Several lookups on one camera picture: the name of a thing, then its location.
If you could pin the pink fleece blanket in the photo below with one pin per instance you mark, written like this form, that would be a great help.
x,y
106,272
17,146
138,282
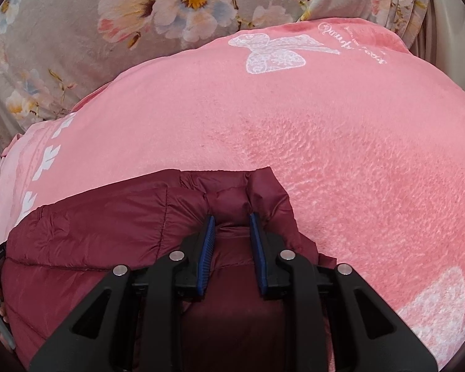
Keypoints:
x,y
294,124

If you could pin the maroon puffer jacket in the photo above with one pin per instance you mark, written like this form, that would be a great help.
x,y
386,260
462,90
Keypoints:
x,y
100,221

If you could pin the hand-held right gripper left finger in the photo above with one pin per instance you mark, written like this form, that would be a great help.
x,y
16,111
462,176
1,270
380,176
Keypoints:
x,y
206,254

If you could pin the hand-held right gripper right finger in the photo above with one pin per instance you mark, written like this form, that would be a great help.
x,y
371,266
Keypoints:
x,y
257,254

